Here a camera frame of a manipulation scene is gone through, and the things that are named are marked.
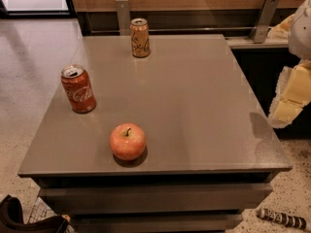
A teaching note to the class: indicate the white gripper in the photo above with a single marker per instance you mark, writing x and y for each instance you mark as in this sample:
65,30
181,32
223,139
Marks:
301,33

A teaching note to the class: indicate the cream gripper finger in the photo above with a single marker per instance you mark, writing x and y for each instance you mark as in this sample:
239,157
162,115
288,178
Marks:
285,111

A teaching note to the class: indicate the orange LaCroix can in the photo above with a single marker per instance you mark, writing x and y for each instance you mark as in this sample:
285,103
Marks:
139,29

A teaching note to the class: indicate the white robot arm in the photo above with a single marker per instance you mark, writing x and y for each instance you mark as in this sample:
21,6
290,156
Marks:
299,45

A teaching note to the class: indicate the red apple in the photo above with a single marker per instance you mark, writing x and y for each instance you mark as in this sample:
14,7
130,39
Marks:
127,141

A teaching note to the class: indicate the red Coca-Cola can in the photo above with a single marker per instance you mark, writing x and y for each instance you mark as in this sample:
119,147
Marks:
77,86

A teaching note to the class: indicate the black striped cylinder on floor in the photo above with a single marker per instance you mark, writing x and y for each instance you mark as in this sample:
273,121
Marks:
284,219

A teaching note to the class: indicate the grey drawer cabinet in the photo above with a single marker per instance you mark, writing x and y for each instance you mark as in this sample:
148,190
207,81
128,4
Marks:
210,153

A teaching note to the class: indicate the right metal wall bracket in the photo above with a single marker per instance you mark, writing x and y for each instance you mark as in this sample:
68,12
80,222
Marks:
267,11

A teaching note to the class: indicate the metal wall bracket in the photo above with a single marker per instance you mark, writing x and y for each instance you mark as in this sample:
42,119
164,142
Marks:
123,14
267,11

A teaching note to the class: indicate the left metal wall bracket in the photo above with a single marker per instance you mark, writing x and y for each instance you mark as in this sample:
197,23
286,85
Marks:
123,14

